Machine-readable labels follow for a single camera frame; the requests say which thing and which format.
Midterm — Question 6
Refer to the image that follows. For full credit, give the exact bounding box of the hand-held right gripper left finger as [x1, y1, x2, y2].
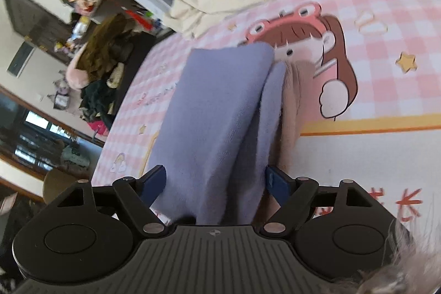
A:
[52, 165, 169, 239]

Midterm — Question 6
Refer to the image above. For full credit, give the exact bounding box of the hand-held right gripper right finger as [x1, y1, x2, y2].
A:
[260, 165, 380, 238]

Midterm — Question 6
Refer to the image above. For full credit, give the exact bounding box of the pink and lavender sweater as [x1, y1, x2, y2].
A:
[139, 41, 321, 226]

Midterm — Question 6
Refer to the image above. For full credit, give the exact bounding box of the magenta cloth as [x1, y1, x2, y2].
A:
[88, 120, 111, 136]

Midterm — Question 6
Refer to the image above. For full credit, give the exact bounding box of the dark green cloth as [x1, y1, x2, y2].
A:
[80, 80, 118, 122]

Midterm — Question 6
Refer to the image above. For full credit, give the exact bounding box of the wooden framed window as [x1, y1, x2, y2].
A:
[0, 87, 104, 177]

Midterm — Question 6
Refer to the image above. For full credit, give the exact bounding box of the olive green cloth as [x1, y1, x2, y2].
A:
[81, 13, 138, 81]

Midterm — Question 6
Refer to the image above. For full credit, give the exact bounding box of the pink checkered printed mat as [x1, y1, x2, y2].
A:
[91, 0, 441, 246]

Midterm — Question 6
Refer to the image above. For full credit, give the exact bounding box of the fluffy pale sleeve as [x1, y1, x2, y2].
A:
[355, 208, 441, 294]

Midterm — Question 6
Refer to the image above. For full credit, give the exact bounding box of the dark wooden board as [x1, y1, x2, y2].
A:
[0, 0, 74, 53]

